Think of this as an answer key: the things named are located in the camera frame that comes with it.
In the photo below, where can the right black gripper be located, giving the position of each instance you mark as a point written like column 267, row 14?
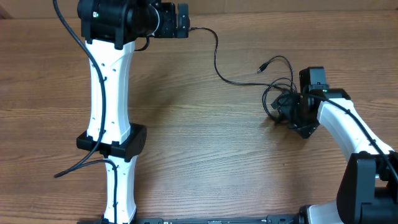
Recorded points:
column 306, row 127

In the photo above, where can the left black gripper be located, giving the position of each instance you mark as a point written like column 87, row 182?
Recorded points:
column 170, row 29

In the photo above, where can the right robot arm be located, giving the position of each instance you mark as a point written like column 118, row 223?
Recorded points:
column 368, row 189

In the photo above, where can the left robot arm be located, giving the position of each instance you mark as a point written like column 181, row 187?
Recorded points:
column 110, row 29

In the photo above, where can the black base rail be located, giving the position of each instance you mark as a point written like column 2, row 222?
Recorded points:
column 270, row 219

